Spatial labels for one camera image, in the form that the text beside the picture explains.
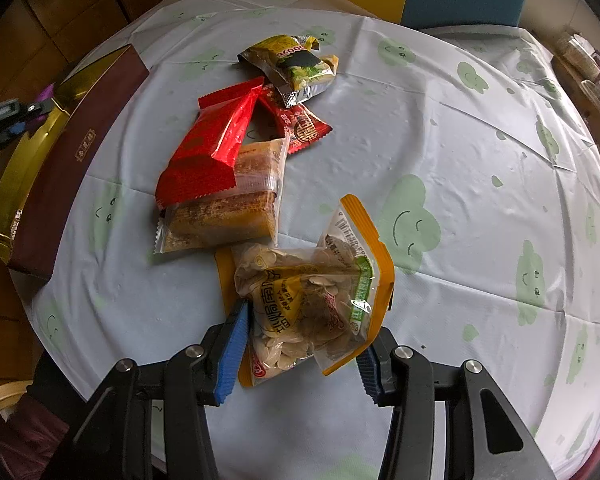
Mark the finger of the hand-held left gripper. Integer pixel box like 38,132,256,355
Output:
0,124,25,157
0,100,57,128

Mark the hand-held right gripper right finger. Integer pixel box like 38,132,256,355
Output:
356,327,558,480

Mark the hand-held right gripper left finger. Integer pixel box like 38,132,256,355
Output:
55,299,253,480

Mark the gold tin box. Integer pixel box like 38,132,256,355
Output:
0,44,151,281

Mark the orange-edged clear seed bag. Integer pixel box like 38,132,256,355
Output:
214,194,396,390

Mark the clear packet of brown cake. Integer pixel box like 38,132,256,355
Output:
152,136,291,256

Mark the large red snack packet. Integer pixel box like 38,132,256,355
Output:
155,76,265,211

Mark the small red gold-print packet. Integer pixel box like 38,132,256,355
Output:
257,84,332,156

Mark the yellow snack packet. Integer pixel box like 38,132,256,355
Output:
237,34,322,81

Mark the silver green snack packet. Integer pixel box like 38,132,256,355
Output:
272,54,340,108

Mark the dark red cloth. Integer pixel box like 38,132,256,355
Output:
0,395,81,480

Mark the round gold object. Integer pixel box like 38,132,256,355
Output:
0,380,31,418

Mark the white cloud-print tablecloth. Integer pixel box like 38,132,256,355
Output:
30,0,600,480

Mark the wooden side table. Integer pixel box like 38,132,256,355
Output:
550,30,600,171

